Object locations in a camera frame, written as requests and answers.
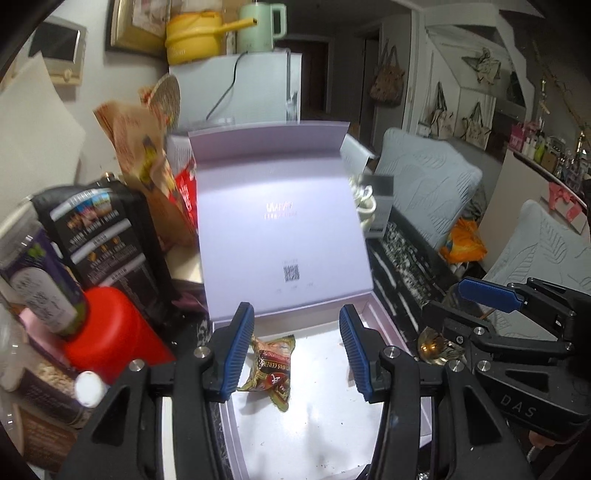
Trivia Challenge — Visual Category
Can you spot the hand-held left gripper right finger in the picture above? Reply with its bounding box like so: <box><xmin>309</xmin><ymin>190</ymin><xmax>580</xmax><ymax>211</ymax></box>
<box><xmin>339</xmin><ymin>305</ymin><xmax>536</xmax><ymax>480</ymax></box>

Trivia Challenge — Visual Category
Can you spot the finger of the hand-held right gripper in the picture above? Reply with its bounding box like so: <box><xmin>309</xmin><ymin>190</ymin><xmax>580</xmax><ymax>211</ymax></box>
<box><xmin>422</xmin><ymin>300</ymin><xmax>568</xmax><ymax>370</ymax></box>
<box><xmin>458</xmin><ymin>277</ymin><xmax>578</xmax><ymax>333</ymax></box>

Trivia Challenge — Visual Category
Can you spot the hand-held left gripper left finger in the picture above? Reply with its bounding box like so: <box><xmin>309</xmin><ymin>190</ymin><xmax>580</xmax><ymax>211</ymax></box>
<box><xmin>60</xmin><ymin>302</ymin><xmax>256</xmax><ymax>480</ymax></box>

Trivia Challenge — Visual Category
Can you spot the gold red snack packet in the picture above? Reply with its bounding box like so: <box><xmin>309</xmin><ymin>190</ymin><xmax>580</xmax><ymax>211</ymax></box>
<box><xmin>238</xmin><ymin>335</ymin><xmax>296</xmax><ymax>411</ymax></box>

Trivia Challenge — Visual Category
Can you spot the lavender gift box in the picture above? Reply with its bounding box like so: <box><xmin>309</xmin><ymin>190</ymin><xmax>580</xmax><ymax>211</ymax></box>
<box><xmin>188</xmin><ymin>121</ymin><xmax>435</xmax><ymax>480</ymax></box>

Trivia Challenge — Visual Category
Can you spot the glass teapot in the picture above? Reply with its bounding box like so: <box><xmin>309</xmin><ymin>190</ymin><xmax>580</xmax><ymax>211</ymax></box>
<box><xmin>418</xmin><ymin>325</ymin><xmax>467</xmax><ymax>365</ymax></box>

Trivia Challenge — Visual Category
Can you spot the orange plastic bag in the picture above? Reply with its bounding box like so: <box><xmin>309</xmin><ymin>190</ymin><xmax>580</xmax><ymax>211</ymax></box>
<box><xmin>438</xmin><ymin>219</ymin><xmax>488</xmax><ymax>263</ymax></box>

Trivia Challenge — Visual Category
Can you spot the pink gift box with bow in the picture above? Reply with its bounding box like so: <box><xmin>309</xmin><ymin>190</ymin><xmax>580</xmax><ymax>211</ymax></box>
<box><xmin>549</xmin><ymin>182</ymin><xmax>587</xmax><ymax>234</ymax></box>

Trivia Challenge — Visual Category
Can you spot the red plastic bottle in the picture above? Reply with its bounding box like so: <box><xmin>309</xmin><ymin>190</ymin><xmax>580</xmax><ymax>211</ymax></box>
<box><xmin>65</xmin><ymin>286</ymin><xmax>176</xmax><ymax>384</ymax></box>

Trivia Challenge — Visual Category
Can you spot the white bottle cap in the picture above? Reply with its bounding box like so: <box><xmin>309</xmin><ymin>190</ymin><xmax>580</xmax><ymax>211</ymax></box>
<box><xmin>74</xmin><ymin>371</ymin><xmax>106</xmax><ymax>407</ymax></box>

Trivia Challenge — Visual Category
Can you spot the row of small bottles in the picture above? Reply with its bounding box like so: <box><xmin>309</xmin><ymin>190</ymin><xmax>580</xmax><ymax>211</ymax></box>
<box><xmin>508</xmin><ymin>122</ymin><xmax>591</xmax><ymax>185</ymax></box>

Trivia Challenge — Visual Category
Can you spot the beige tote bag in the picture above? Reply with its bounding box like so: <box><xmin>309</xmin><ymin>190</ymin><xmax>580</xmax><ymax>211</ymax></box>
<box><xmin>429</xmin><ymin>83</ymin><xmax>455</xmax><ymax>139</ymax></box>
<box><xmin>462</xmin><ymin>102</ymin><xmax>492</xmax><ymax>148</ymax></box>

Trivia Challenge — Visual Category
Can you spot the red white packet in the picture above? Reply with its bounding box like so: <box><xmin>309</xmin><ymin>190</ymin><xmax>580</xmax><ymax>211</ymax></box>
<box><xmin>166</xmin><ymin>134</ymin><xmax>199</xmax><ymax>232</ymax></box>

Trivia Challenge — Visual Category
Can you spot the black snack box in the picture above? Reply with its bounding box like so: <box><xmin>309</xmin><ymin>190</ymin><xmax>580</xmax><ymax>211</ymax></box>
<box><xmin>32</xmin><ymin>182</ymin><xmax>178</xmax><ymax>324</ymax></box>

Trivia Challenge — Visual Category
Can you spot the dark oat packet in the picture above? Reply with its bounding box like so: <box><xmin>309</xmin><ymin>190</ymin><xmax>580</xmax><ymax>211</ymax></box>
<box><xmin>21</xmin><ymin>355</ymin><xmax>93</xmax><ymax>428</ymax></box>

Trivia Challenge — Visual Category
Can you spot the dark jar purple label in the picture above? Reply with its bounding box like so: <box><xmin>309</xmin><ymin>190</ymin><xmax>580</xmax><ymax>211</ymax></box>
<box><xmin>0</xmin><ymin>203</ymin><xmax>90</xmax><ymax>342</ymax></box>

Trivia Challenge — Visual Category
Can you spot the brown tote bag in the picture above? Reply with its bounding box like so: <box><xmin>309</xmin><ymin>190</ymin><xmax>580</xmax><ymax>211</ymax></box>
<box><xmin>369</xmin><ymin>44</ymin><xmax>407</xmax><ymax>108</ymax></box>

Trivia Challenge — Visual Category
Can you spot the brown paper bag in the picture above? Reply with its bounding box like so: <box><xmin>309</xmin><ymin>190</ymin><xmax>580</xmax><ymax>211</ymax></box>
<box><xmin>93</xmin><ymin>102</ymin><xmax>199</xmax><ymax>250</ymax></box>

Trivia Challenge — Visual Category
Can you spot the woven straw fan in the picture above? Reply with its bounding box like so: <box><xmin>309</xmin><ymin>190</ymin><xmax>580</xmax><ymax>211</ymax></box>
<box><xmin>141</xmin><ymin>74</ymin><xmax>182</xmax><ymax>130</ymax></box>

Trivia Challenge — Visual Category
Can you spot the white small fridge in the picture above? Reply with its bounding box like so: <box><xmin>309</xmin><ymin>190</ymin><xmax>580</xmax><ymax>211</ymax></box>
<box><xmin>168</xmin><ymin>48</ymin><xmax>303</xmax><ymax>134</ymax></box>

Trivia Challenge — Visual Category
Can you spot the white foam board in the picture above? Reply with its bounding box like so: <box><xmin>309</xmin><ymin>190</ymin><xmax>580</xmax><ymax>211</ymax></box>
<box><xmin>0</xmin><ymin>53</ymin><xmax>88</xmax><ymax>217</ymax></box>

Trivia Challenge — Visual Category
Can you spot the yellow pot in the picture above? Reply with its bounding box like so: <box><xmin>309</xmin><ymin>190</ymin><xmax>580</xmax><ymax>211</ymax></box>
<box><xmin>165</xmin><ymin>13</ymin><xmax>259</xmax><ymax>65</ymax></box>

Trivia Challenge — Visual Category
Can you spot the light green kettle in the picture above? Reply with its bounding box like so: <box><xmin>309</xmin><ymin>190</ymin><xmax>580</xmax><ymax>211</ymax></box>
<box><xmin>238</xmin><ymin>2</ymin><xmax>287</xmax><ymax>54</ymax></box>

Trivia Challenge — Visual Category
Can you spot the gold framed picture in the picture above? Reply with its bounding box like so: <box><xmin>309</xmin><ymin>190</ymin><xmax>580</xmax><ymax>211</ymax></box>
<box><xmin>106</xmin><ymin>0</ymin><xmax>174</xmax><ymax>51</ymax></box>

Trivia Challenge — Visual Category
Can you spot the black power cable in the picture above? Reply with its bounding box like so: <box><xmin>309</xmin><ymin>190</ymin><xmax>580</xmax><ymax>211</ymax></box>
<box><xmin>205</xmin><ymin>51</ymin><xmax>247</xmax><ymax>121</ymax></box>

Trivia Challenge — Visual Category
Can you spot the wall intercom panel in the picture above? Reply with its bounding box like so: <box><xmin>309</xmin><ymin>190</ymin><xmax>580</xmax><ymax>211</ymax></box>
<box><xmin>28</xmin><ymin>16</ymin><xmax>88</xmax><ymax>86</ymax></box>

